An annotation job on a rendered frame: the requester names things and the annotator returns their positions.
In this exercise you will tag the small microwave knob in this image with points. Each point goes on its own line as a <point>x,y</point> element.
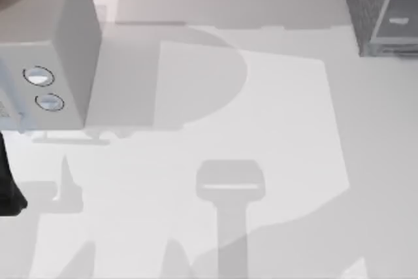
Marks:
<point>49,102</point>

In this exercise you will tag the large microwave knob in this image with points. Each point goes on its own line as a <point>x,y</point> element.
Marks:
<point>38,76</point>

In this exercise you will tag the pale microwave oven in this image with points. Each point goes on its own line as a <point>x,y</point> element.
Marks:
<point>55,30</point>

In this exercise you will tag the grey cabinet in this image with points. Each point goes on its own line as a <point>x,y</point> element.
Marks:
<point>385,8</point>

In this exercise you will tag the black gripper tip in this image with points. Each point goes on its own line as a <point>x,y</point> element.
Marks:
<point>9,190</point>

